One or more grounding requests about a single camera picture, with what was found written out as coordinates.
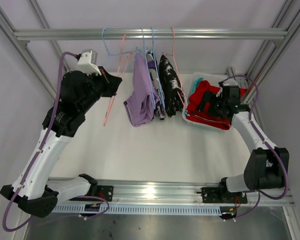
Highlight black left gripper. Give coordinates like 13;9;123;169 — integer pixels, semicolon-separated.
78;66;122;114

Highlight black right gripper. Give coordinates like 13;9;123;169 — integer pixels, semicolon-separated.
195;90;227;120

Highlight red trousers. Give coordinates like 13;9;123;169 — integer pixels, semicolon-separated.
186;80;252;130

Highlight white plastic mesh basket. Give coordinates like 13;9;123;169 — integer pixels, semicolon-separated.
182;72;231;130

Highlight pink wire hanger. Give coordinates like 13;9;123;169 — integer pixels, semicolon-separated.
103;34;132;127
162;26;188;109

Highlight teal trousers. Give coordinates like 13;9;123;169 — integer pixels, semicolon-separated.
189;77;204;96

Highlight lilac purple trousers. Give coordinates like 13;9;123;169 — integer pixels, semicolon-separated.
123;52;156;127

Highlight light blue wire hanger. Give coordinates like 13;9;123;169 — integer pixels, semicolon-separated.
101;26;141;65

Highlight blue hanger with lilac trousers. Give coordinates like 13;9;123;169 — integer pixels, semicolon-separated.
140;27;166;111

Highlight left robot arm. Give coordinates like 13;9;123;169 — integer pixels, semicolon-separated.
0;68;123;218

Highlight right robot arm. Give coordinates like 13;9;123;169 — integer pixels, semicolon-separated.
196;85;290;202

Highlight black white patterned trousers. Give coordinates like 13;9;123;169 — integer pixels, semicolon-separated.
158;55;185;118

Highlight blue hanger with patterned trousers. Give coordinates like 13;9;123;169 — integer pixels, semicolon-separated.
145;28;165;115

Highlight grey purple patterned trousers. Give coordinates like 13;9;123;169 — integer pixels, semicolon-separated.
145;50;166;121

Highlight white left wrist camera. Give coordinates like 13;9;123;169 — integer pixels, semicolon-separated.
77;49;101;76

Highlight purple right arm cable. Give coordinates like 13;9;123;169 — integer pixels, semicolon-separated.
217;74;290;222

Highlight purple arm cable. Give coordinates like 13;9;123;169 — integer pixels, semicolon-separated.
217;74;290;222
2;51;110;232

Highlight aluminium frame structure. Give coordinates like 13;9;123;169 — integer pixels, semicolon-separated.
0;0;300;240

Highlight white slotted cable duct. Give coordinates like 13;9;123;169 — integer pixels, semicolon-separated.
52;203;222;216

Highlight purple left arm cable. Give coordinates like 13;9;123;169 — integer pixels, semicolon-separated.
2;51;110;232

